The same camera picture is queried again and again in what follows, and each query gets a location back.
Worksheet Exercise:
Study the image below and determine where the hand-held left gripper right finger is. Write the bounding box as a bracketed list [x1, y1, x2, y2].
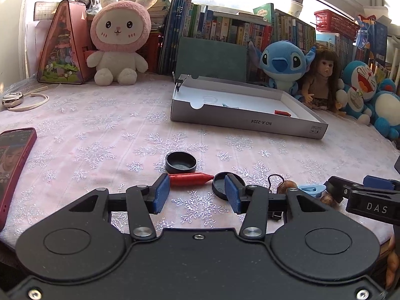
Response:
[224, 173, 329, 241]

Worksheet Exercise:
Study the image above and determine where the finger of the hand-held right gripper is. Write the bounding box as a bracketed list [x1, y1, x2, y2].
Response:
[363, 175, 400, 192]
[324, 176, 364, 203]

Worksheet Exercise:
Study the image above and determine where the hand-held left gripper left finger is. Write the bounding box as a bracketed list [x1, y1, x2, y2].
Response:
[67, 173, 171, 241]

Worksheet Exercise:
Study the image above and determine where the brown walnut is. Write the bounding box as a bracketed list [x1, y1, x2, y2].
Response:
[320, 192, 343, 207]

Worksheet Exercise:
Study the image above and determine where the black lid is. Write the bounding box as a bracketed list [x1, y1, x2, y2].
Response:
[211, 171, 245, 199]

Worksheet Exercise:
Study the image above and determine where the light blue hair clip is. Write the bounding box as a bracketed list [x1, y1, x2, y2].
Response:
[297, 184, 327, 198]

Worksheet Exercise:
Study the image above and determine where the red pointed tube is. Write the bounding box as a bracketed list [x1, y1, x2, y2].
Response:
[169, 172, 215, 188]

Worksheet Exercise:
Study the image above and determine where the thick black round cap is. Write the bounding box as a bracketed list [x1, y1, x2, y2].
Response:
[164, 151, 197, 174]

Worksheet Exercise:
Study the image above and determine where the large black binder clip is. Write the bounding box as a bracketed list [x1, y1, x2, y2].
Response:
[267, 173, 286, 221]

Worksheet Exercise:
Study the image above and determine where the brown hazelnut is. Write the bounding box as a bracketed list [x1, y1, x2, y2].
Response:
[276, 181, 299, 196]

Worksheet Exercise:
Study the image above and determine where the grey cardboard box tray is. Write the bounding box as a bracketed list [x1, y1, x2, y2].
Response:
[170, 74, 329, 140]

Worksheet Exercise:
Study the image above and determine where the person's right hand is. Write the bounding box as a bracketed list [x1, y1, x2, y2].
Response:
[385, 234, 400, 291]

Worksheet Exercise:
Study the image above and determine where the blue cat plush with tag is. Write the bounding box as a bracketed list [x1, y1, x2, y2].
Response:
[336, 60, 380, 126]

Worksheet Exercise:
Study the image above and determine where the brown-haired baby doll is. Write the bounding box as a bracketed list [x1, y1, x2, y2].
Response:
[297, 43, 347, 118]

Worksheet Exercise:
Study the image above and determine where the green suede case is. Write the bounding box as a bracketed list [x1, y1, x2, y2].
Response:
[175, 36, 248, 83]

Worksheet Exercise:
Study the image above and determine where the red plastic crate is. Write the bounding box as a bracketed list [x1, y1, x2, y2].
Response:
[137, 31, 165, 73]

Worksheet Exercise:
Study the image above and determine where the blue alien plush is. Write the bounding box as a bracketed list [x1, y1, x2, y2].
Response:
[248, 39, 318, 96]

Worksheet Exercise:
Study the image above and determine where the blue paper bag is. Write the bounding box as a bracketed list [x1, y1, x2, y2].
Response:
[354, 15, 390, 58]

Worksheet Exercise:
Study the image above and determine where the red smartphone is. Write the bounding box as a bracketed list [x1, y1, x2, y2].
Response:
[0, 127, 37, 230]

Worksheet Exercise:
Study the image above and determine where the red plastic basket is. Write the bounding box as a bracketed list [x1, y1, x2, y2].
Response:
[313, 9, 360, 40]

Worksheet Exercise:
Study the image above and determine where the row of books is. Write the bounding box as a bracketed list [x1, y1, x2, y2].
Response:
[158, 0, 394, 83]

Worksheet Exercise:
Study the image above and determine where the pink bunny plush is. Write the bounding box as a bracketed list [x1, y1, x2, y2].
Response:
[86, 0, 161, 86]

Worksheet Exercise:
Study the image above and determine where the pink triangular house box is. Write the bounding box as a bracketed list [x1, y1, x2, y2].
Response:
[37, 0, 97, 85]

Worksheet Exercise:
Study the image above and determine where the stack of books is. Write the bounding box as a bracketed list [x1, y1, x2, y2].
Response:
[119, 0, 174, 32]

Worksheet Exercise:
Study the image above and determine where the green paper carton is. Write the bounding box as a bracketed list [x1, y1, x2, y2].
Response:
[252, 3, 276, 24]

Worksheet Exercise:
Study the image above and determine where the white bottle red cap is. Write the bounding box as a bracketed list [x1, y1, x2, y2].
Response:
[288, 0, 305, 19]

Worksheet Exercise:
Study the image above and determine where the white grid paper card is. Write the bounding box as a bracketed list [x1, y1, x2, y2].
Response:
[34, 1, 60, 22]

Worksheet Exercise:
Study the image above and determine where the white gadget with strap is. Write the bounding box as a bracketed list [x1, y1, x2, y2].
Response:
[1, 86, 50, 112]

